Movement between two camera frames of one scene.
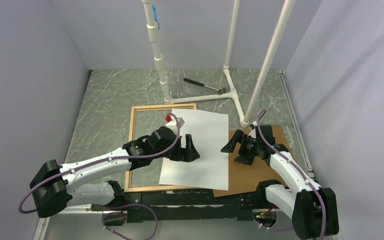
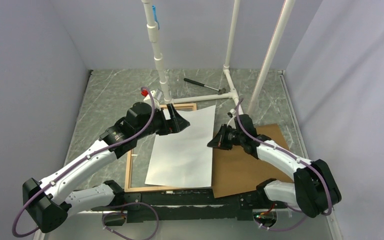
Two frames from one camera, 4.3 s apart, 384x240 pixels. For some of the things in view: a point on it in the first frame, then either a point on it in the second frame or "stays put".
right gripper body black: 249,146 -> 233,138
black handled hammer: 221,91 stays put
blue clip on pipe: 155,15 stays put
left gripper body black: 177,149 -> 159,119
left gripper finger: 177,157 -> 165,130
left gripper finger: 191,153 -> 179,123
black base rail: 237,206 stays put
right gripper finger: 230,147 -> 216,142
